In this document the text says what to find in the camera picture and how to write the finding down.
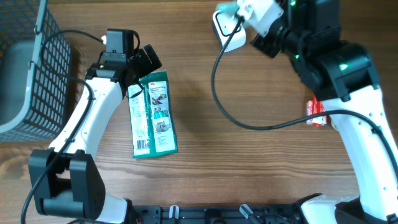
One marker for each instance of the grey plastic mesh basket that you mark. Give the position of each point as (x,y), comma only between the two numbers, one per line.
(34,92)

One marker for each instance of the mint green sachet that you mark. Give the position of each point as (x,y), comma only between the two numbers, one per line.
(232,8)

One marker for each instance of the white barcode scanner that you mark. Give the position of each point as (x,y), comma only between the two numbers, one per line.
(223,26)

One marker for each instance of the green snack packet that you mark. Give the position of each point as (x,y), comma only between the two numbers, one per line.
(152,126)

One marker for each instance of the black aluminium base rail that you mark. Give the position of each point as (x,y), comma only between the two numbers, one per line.
(270,214)

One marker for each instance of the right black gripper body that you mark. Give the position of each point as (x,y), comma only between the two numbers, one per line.
(280,40)

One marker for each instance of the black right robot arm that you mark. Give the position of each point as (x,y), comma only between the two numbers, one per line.
(344,79)

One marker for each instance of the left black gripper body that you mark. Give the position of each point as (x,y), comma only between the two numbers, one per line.
(137,64)

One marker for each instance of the red Nescafe stick sachet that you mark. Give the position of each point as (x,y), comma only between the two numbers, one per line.
(318,108)

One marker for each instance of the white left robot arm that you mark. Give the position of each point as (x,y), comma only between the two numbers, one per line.
(65,179)

